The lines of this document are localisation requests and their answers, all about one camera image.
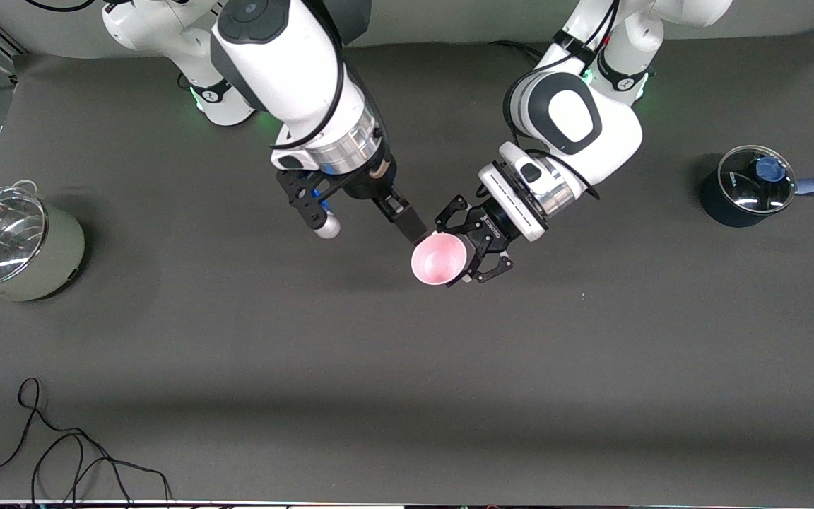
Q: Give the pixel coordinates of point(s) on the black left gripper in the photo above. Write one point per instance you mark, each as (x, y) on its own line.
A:
(490, 227)

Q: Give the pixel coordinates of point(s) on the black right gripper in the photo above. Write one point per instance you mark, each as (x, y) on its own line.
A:
(373, 187)

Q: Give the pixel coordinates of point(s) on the pink plastic cup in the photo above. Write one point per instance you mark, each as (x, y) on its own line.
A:
(439, 260)

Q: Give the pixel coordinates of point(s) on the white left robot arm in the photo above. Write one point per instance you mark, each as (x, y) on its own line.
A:
(584, 113)

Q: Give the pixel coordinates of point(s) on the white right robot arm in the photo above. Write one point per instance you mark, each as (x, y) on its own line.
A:
(287, 71)

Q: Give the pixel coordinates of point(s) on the dark grey table mat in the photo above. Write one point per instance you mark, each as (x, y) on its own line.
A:
(407, 353)

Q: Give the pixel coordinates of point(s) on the dark blue saucepan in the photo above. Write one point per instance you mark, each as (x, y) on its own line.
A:
(721, 205)

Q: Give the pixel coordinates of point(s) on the glass lid with blue knob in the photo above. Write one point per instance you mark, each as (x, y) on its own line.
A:
(757, 180)

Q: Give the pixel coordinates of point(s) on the sage green cooking pot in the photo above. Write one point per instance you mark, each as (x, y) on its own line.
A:
(46, 258)

